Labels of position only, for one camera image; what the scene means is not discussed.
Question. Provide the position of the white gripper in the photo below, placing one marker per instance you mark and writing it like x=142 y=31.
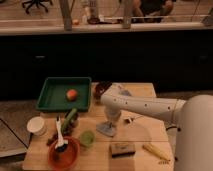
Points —
x=112 y=115

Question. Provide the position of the grey blue towel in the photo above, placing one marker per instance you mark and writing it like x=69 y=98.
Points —
x=106 y=128

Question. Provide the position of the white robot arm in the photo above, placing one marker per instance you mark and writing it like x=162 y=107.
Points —
x=194 y=119

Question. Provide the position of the dark brown bowl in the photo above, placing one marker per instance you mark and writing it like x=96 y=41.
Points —
x=100 y=88

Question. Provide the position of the sponge with dark base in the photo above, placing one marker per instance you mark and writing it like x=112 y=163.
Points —
x=120 y=149

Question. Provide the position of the red orange apple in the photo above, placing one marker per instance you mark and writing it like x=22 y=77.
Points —
x=71 y=94

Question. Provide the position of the green cucumber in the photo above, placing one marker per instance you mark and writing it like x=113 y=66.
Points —
x=71 y=115

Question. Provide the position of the white plastic spatula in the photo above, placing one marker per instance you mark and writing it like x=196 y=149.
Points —
x=61 y=143

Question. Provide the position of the green plastic tray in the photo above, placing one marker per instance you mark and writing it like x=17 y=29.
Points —
x=53 y=94

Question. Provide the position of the red orange bowl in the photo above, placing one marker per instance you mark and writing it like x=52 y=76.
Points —
x=63 y=161

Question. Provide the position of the white paper cup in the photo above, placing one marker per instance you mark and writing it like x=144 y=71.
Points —
x=36 y=126

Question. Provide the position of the seated person in background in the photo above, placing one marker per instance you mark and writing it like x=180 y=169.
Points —
x=151 y=11

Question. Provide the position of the black office chair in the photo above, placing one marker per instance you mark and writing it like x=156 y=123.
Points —
x=29 y=3

